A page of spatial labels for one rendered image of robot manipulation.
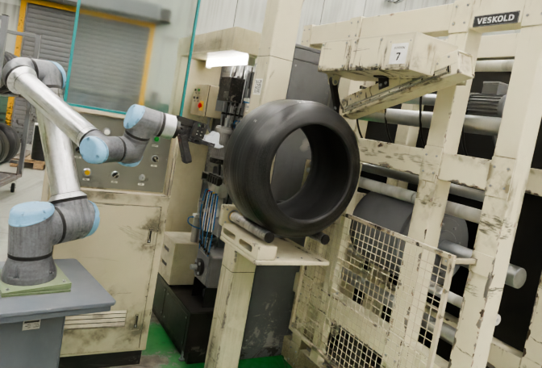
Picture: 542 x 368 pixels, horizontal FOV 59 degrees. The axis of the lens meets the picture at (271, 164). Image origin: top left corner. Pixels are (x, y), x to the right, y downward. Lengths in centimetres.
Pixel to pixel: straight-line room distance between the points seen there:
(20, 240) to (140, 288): 82
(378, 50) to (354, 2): 1010
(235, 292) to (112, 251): 62
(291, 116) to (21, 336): 127
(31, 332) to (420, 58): 176
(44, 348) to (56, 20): 1012
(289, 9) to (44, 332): 168
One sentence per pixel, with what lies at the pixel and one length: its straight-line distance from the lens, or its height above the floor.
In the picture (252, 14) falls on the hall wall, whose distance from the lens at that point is 1153.
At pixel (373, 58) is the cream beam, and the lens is 205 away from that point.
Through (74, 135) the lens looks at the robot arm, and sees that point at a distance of 175.
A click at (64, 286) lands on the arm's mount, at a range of 197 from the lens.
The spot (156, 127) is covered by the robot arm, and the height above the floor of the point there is 126.
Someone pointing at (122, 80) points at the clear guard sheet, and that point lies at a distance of 237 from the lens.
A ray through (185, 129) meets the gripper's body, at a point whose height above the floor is 127.
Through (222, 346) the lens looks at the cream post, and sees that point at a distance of 248.
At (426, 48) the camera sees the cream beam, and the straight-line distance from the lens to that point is 196.
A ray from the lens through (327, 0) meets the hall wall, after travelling 1195.
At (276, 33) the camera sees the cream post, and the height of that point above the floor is 176.
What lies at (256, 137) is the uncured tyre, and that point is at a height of 129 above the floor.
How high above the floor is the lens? 134
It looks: 5 degrees down
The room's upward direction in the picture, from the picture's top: 10 degrees clockwise
